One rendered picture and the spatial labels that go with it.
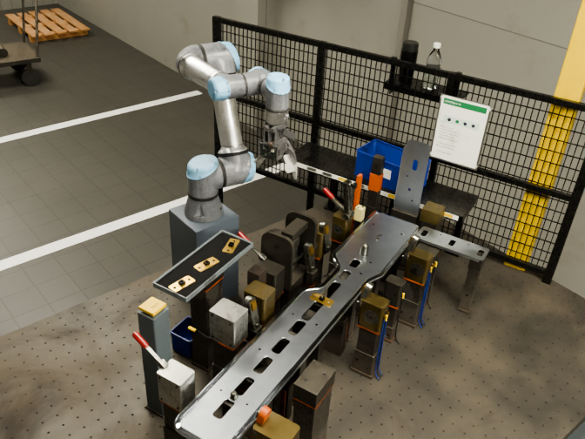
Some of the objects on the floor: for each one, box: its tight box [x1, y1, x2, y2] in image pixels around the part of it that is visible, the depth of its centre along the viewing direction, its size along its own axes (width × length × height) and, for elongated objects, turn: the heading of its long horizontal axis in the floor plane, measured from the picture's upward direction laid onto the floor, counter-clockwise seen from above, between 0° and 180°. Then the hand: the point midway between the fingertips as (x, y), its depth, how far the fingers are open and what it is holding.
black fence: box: [212, 16, 585, 285], centre depth 321 cm, size 14×197×155 cm, turn 54°
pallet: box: [5, 8, 90, 43], centre depth 775 cm, size 105×72×10 cm
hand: (277, 172), depth 214 cm, fingers open, 14 cm apart
